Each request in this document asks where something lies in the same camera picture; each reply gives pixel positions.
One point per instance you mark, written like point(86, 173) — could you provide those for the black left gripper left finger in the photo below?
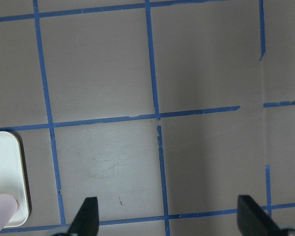
point(86, 221)

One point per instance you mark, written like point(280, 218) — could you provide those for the pink plastic cup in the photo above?
point(8, 207)

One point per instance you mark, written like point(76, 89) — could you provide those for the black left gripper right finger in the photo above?
point(253, 221)

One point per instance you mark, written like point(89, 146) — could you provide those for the cream rectangular tray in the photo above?
point(13, 177)

